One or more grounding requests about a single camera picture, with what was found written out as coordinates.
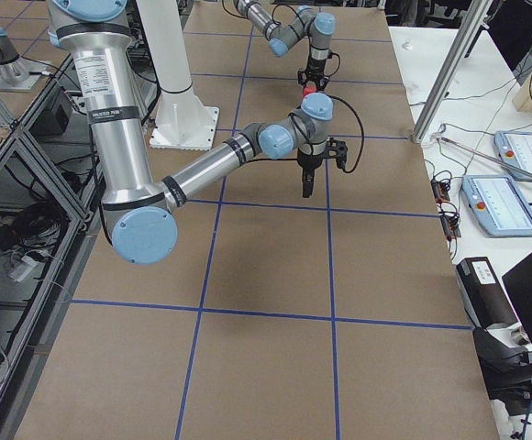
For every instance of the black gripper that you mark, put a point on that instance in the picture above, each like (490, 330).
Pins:
(306, 161)
(315, 67)

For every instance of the red block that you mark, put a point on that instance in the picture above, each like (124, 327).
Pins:
(309, 89)

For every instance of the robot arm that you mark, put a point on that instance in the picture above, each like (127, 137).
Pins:
(317, 27)
(138, 209)

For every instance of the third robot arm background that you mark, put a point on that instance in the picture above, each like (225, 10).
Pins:
(16, 74)

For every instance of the blue teach pendant near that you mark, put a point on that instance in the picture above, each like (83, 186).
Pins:
(499, 207)

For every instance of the blue teach pendant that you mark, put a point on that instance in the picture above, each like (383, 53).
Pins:
(499, 207)
(515, 150)

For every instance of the black box with label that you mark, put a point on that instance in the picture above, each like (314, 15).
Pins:
(483, 294)

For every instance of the blue teach pendant far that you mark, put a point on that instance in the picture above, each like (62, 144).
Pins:
(515, 150)

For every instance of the black monitor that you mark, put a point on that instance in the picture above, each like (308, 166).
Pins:
(507, 372)

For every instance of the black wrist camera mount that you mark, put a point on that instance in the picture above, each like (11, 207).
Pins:
(338, 151)

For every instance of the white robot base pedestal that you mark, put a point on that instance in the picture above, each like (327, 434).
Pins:
(181, 120)

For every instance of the aluminium frame post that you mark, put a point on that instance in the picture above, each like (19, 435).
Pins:
(477, 17)

